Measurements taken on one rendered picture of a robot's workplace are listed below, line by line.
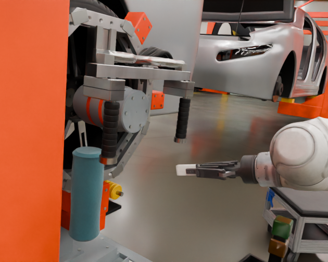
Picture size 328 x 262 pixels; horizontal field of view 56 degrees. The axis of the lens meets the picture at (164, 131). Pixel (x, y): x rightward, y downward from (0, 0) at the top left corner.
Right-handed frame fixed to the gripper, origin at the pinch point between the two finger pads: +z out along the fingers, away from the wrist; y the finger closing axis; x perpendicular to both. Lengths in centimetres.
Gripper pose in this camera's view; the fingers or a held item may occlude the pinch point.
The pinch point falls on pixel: (188, 169)
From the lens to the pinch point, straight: 91.6
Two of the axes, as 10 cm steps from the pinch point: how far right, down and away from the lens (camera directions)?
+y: -4.9, 1.3, -8.6
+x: 1.3, 9.9, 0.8
